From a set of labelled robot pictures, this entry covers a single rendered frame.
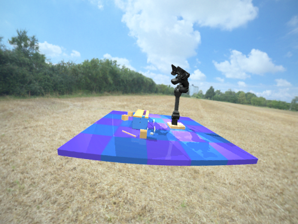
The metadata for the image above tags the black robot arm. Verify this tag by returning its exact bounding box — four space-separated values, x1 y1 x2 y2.
171 78 189 125

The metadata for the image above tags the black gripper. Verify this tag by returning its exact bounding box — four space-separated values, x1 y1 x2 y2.
171 64 190 83

